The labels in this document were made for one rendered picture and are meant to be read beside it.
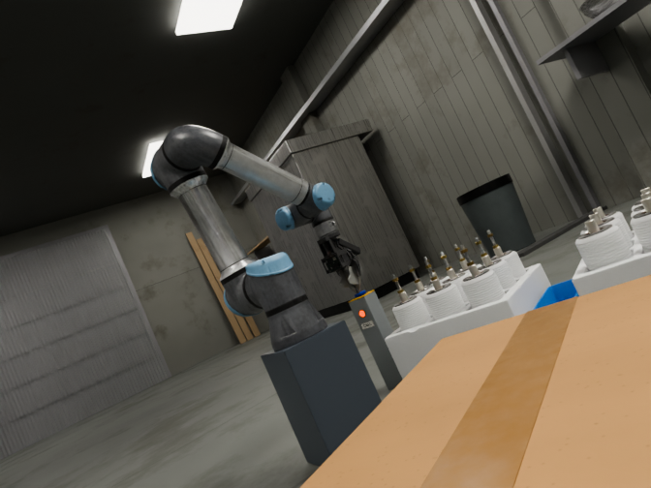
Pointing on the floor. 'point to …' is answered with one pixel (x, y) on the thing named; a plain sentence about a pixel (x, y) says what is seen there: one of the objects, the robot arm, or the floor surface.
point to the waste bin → (498, 215)
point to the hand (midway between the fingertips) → (357, 289)
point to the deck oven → (351, 194)
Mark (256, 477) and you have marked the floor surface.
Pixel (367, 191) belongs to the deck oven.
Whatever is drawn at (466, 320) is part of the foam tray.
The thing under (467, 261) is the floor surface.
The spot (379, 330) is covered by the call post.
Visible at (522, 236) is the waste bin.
